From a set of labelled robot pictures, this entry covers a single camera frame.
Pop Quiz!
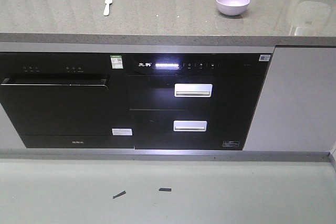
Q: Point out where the lilac plastic bowl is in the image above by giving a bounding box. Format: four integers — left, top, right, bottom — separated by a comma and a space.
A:
216, 0, 250, 16

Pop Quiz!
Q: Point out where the silver upper drawer handle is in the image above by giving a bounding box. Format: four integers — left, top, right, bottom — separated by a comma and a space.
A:
174, 83, 213, 98

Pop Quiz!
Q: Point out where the black built-in dishwasher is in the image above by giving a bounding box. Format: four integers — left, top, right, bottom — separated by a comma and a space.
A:
1, 52, 134, 148

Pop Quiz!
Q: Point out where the grey glossy cabinet door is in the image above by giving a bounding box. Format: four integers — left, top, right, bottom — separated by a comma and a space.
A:
244, 47, 335, 152

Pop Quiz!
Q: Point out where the black floor tape strip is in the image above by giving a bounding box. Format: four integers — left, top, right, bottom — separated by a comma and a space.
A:
112, 190, 127, 199
159, 187, 172, 192

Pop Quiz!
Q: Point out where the silver lower drawer handle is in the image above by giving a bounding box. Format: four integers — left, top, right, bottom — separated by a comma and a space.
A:
173, 120, 207, 132

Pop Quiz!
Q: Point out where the black built-in disinfection cabinet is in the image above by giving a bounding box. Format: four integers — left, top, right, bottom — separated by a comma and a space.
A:
124, 53, 271, 151

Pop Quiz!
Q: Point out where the silver drawer handle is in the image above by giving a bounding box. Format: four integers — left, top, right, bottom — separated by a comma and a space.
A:
173, 120, 207, 132
174, 83, 213, 98

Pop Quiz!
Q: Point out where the pale green plastic spoon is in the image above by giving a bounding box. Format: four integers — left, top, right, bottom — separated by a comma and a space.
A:
103, 0, 113, 16

